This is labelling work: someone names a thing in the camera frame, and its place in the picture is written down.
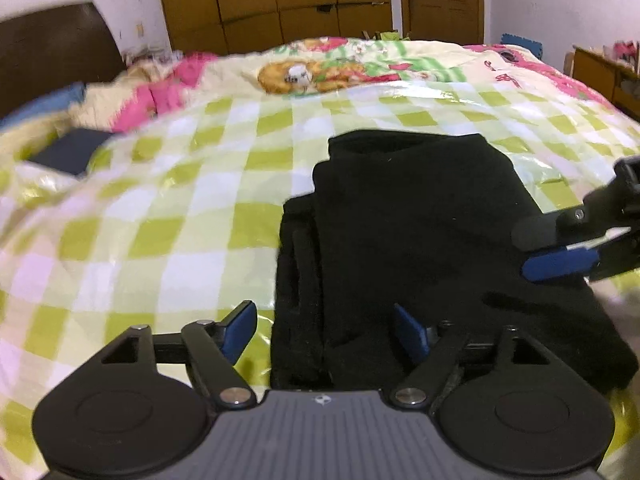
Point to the wooden wardrobe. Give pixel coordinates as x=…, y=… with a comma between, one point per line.
x=275, y=0

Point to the bedside clutter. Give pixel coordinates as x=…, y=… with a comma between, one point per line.
x=152, y=56

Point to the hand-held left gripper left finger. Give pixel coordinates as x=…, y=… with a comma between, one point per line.
x=238, y=332

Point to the blue pillow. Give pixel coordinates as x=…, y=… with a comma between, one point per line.
x=45, y=102

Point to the dark brown headboard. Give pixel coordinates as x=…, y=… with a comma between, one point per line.
x=55, y=50

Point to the cartoon printed blanket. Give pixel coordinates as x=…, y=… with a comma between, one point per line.
x=350, y=67

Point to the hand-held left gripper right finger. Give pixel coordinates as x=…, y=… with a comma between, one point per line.
x=413, y=336

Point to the pink printed quilt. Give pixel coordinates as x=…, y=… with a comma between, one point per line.
x=170, y=87

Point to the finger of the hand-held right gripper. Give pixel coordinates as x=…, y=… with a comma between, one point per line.
x=542, y=230
x=557, y=264

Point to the green white checkered plastic sheet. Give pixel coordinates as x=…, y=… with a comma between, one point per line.
x=165, y=210

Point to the blue foam mat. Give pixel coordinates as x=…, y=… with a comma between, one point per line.
x=522, y=46

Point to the black pants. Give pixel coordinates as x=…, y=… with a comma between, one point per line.
x=415, y=240

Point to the wooden side cabinet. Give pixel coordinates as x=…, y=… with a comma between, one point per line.
x=597, y=77

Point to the green cloth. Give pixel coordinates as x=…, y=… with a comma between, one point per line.
x=382, y=35

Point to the pink items on cabinet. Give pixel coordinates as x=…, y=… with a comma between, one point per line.
x=622, y=51

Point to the dark blue folded cloth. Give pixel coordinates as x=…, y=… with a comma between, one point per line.
x=70, y=152

